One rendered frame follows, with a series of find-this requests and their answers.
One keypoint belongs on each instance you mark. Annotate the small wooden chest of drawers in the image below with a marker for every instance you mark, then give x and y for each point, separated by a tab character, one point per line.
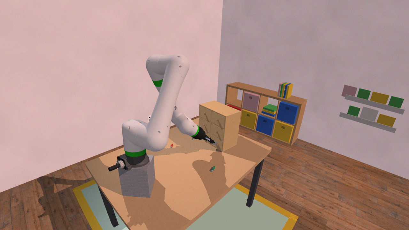
232	122

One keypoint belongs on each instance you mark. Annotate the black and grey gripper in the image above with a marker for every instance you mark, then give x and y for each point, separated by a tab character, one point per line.
205	137

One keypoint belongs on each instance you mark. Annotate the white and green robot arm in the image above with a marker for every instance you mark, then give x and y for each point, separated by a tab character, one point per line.
167	73

